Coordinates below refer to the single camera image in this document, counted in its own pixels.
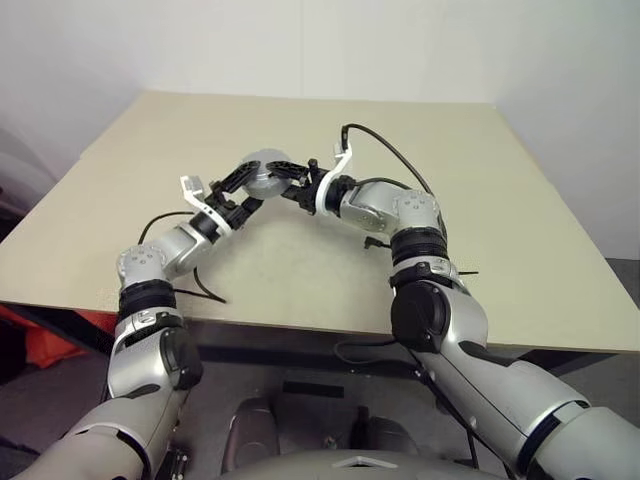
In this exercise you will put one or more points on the black metal table frame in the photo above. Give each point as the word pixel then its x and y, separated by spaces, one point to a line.
pixel 300 350

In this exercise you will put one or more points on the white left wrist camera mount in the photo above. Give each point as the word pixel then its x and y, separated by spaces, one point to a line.
pixel 192 186

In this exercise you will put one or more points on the grey robot torso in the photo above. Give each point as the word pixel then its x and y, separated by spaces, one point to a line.
pixel 355 467

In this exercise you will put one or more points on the dark rounded shape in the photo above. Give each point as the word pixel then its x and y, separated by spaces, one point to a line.
pixel 380 435
pixel 255 425

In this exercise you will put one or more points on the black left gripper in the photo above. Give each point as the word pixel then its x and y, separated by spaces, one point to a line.
pixel 221 199

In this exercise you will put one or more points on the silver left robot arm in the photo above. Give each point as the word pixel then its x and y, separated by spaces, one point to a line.
pixel 150 260

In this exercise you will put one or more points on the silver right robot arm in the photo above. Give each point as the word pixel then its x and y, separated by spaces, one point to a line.
pixel 415 210

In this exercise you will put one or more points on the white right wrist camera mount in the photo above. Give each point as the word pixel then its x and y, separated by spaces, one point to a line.
pixel 324 192

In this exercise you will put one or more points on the red object under table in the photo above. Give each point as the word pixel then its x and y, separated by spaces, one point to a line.
pixel 45 345

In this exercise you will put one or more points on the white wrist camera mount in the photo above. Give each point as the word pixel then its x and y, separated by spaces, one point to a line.
pixel 192 186
pixel 324 192

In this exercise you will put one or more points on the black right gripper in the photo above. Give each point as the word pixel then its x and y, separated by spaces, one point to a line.
pixel 307 187

